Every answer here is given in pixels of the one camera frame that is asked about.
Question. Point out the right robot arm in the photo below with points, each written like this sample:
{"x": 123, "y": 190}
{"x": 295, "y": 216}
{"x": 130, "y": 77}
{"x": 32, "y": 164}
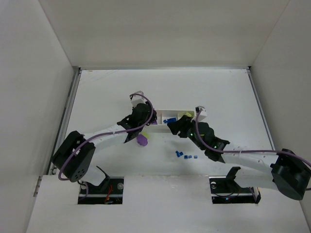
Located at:
{"x": 277, "y": 170}

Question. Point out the blue lego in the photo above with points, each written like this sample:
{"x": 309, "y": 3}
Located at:
{"x": 170, "y": 121}

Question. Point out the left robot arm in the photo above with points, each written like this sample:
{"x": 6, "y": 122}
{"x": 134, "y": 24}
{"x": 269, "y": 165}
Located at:
{"x": 73, "y": 157}

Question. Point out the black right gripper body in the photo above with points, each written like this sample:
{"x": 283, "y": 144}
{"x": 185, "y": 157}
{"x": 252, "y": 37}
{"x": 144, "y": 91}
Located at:
{"x": 180, "y": 124}

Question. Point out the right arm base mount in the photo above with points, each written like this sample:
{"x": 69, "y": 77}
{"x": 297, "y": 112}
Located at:
{"x": 225, "y": 190}

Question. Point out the green lego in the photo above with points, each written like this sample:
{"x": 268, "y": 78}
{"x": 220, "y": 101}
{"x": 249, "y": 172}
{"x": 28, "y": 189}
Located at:
{"x": 145, "y": 134}

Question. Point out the white divided sorting tray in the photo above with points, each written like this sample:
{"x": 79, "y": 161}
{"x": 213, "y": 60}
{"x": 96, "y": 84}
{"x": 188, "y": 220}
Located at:
{"x": 165, "y": 116}

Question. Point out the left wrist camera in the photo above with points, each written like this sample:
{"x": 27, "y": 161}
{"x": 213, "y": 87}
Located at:
{"x": 136, "y": 98}

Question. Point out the purple butterfly lego brick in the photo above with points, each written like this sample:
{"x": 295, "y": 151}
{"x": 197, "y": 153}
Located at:
{"x": 142, "y": 140}

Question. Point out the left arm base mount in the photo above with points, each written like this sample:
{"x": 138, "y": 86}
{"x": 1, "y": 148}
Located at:
{"x": 111, "y": 195}

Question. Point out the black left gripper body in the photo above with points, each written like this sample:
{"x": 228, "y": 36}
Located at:
{"x": 132, "y": 134}

